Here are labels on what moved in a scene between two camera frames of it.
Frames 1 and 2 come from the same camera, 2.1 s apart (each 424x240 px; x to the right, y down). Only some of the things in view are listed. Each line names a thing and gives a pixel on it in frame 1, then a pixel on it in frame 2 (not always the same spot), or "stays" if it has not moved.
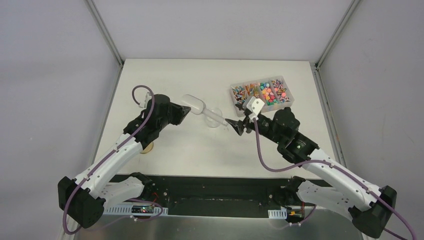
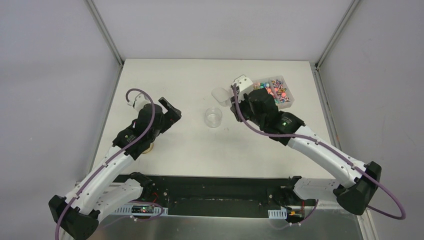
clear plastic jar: (211, 122) stays
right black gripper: (239, 125) to (234, 108)
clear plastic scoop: (198, 107) to (223, 96)
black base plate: (249, 196) stays
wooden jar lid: (147, 149) stays
